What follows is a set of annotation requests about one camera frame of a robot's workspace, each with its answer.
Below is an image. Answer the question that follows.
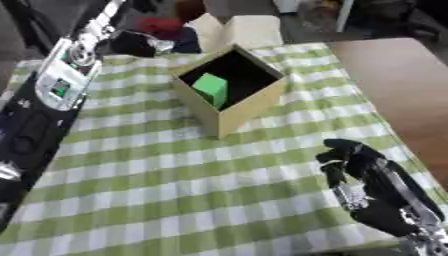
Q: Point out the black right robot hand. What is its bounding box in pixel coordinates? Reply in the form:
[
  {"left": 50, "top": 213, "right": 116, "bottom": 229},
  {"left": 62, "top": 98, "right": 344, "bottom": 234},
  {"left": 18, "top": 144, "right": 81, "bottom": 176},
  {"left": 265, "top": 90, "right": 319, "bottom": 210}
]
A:
[{"left": 313, "top": 137, "right": 448, "bottom": 238}]

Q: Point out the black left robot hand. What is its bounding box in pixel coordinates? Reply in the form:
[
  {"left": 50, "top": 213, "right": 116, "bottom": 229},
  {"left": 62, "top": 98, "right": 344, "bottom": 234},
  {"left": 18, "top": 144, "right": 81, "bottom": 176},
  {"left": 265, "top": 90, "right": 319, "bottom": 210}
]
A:
[{"left": 108, "top": 29, "right": 177, "bottom": 58}]

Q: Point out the tan cardboard box black inside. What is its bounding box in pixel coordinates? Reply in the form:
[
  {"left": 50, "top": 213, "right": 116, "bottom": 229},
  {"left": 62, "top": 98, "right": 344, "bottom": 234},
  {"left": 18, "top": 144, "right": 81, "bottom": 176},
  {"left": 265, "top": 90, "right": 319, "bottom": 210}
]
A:
[{"left": 168, "top": 13, "right": 289, "bottom": 140}]

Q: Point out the red bag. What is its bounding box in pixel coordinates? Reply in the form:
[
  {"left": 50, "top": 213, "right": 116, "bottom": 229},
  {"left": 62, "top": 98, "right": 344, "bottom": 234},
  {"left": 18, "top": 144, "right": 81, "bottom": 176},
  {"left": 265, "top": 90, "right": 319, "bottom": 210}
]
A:
[{"left": 136, "top": 15, "right": 186, "bottom": 36}]

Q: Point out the dark blue bag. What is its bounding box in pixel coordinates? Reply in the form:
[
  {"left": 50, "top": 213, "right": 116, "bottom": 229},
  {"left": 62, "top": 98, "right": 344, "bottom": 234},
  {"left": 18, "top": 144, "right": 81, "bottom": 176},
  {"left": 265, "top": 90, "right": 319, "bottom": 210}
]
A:
[{"left": 171, "top": 26, "right": 203, "bottom": 54}]

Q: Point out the green block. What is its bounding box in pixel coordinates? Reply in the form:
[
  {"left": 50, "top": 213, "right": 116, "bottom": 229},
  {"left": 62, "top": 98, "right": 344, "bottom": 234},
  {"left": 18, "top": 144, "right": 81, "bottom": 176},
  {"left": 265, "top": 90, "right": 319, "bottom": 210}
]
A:
[{"left": 190, "top": 72, "right": 230, "bottom": 110}]

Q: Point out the black chair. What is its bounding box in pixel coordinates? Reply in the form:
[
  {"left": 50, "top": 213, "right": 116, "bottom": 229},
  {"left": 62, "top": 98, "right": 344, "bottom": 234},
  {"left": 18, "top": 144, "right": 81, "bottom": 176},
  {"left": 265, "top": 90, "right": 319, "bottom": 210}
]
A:
[{"left": 357, "top": 0, "right": 447, "bottom": 42}]

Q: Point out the white pole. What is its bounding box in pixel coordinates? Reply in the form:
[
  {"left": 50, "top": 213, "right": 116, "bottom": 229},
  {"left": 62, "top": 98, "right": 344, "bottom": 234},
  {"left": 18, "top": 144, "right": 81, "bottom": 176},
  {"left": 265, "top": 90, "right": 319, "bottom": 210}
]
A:
[{"left": 334, "top": 0, "right": 356, "bottom": 24}]

